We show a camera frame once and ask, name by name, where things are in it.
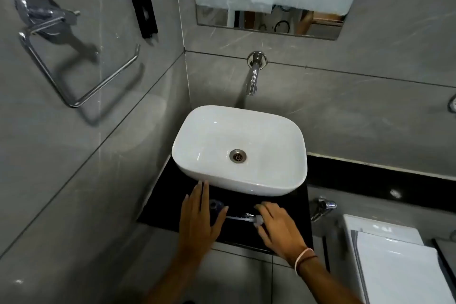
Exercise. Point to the person's left hand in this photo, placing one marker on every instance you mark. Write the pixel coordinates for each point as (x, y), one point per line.
(196, 223)

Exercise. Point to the person's right hand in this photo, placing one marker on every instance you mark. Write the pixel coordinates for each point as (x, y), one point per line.
(283, 234)

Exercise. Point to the person's left thumb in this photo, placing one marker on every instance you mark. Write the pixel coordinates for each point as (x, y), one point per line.
(221, 217)

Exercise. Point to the person's right thumb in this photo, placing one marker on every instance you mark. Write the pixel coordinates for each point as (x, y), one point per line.
(263, 230)

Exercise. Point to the grey toothbrush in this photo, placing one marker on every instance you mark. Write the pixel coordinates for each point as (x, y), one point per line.
(242, 218)

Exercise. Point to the person's right forearm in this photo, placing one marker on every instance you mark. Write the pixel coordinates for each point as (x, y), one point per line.
(327, 284)

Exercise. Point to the person's left forearm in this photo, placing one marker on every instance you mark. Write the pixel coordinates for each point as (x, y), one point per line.
(180, 278)

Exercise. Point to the small blue cap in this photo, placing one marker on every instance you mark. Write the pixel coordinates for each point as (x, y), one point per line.
(217, 206)

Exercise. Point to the white wrist band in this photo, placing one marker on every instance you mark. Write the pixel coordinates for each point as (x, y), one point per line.
(302, 256)

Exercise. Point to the red wrist thread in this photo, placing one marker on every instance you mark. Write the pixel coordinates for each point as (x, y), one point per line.
(309, 259)

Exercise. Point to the metal basin drain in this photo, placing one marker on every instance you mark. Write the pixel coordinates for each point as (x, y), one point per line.
(237, 155)

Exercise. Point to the chrome angle valve tap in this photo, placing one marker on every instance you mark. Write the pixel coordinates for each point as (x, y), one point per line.
(322, 206)

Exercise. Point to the white ceramic wash basin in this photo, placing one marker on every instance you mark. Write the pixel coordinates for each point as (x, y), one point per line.
(238, 143)

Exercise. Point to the white toilet cistern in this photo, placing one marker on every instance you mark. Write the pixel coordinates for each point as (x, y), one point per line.
(377, 229)

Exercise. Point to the white toilet lid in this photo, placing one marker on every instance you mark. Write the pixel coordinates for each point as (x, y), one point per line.
(399, 271)

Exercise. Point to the chrome wall faucet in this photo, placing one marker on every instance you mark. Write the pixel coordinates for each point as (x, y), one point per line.
(254, 74)

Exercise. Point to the chrome wall fixture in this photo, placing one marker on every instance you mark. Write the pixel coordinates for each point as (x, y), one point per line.
(452, 103)

